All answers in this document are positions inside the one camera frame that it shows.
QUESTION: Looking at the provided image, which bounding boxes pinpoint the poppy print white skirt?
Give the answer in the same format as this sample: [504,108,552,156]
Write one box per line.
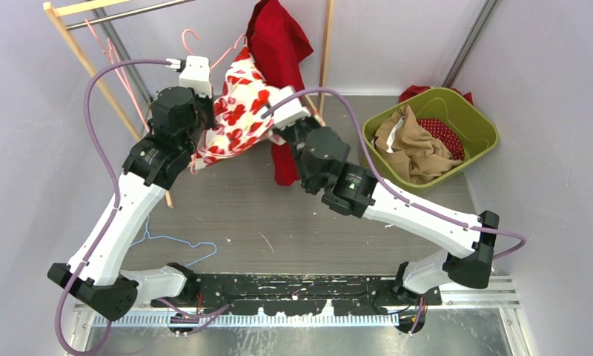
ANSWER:
[190,45,285,174]

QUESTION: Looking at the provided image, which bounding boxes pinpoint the blue wire hanger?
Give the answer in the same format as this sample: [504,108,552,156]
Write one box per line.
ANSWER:
[129,215,218,268]

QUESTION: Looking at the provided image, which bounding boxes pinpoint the pink wire hanger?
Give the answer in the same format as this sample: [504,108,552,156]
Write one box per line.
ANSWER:
[87,22,152,134]

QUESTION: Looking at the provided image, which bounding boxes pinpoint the red garment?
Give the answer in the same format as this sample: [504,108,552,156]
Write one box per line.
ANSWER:
[245,0,315,187]

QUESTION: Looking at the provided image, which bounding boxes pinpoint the aluminium corner rail right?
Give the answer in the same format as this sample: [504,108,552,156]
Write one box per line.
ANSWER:
[442,0,501,88]

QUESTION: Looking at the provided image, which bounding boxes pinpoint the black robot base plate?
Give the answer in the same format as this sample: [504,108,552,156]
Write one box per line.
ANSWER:
[169,274,421,317]

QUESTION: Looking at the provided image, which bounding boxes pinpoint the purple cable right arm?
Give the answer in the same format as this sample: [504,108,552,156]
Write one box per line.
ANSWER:
[262,87,527,337]

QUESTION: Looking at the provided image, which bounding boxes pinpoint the wooden clothes rack frame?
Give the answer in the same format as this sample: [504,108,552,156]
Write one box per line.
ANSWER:
[43,0,338,210]

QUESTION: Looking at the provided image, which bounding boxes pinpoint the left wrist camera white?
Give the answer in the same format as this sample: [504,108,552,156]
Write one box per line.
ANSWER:
[167,56,213,99]

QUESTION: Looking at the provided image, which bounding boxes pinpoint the crumpled red cloth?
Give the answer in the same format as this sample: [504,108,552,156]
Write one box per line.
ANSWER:
[399,85,474,105]

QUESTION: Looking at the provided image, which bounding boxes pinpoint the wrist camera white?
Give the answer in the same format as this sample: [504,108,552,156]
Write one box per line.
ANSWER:
[261,86,311,129]
[167,56,213,99]

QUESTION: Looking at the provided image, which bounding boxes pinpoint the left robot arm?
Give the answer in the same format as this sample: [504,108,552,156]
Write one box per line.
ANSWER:
[47,86,215,321]

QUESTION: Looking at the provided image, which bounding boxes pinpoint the tan brown skirt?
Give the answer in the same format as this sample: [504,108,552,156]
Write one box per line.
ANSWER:
[373,105,464,185]

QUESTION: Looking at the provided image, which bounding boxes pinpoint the aluminium floor rail front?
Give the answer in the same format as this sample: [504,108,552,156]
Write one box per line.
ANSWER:
[73,274,521,329]

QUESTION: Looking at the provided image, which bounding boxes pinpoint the green plastic laundry basket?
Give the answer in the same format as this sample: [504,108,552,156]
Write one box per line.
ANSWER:
[359,88,500,195]

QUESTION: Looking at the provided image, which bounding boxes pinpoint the metal clothes rail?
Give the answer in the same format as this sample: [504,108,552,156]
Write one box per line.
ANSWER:
[50,0,191,31]

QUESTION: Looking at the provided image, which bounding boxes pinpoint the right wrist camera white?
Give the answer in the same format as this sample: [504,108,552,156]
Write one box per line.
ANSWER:
[261,86,311,129]

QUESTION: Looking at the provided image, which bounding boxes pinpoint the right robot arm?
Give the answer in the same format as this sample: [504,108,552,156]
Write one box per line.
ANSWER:
[273,116,499,305]

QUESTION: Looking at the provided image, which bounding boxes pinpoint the red polka dot skirt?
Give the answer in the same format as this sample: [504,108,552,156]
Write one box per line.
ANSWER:
[417,118,466,161]

